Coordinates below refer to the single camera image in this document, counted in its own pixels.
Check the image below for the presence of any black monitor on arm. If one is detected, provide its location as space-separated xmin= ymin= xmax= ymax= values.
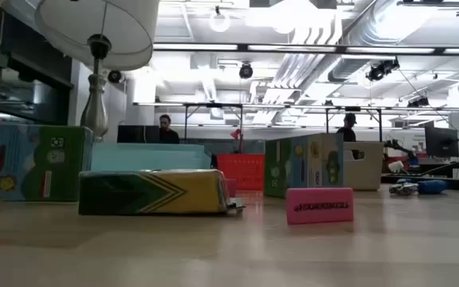
xmin=424 ymin=126 xmax=459 ymax=159

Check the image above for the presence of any person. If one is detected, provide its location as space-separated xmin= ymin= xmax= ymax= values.
xmin=158 ymin=114 xmax=181 ymax=145
xmin=335 ymin=112 xmax=358 ymax=143

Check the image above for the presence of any round ring ceiling light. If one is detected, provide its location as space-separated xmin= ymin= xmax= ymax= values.
xmin=208 ymin=10 xmax=231 ymax=33

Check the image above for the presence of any table lamp white shade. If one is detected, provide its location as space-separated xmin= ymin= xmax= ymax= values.
xmin=33 ymin=0 xmax=161 ymax=143

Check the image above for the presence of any blue handled metal tool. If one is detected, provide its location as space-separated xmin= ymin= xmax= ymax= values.
xmin=387 ymin=178 xmax=449 ymax=197

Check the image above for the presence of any red plastic basket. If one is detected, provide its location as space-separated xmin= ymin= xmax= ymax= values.
xmin=216 ymin=153 xmax=266 ymax=192

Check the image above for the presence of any long linear ceiling light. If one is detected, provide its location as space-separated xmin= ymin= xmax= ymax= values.
xmin=152 ymin=42 xmax=459 ymax=56

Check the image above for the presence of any black computer monitor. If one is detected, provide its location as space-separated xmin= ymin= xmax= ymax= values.
xmin=116 ymin=124 xmax=161 ymax=144

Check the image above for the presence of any light grey plastic bin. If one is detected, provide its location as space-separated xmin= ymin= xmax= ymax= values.
xmin=343 ymin=141 xmax=385 ymax=191

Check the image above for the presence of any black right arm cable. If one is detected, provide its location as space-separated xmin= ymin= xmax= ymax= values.
xmin=419 ymin=155 xmax=459 ymax=177

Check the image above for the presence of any silver spiral air duct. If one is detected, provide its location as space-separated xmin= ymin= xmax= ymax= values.
xmin=328 ymin=0 xmax=418 ymax=84

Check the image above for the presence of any black background rig frame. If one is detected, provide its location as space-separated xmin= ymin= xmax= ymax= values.
xmin=183 ymin=102 xmax=245 ymax=140
xmin=324 ymin=105 xmax=384 ymax=143

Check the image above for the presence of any teal translucent plastic tray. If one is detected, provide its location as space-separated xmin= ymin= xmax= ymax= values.
xmin=89 ymin=142 xmax=214 ymax=173

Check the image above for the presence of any black ceiling spotlight cluster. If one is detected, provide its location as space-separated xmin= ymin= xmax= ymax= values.
xmin=365 ymin=57 xmax=401 ymax=82

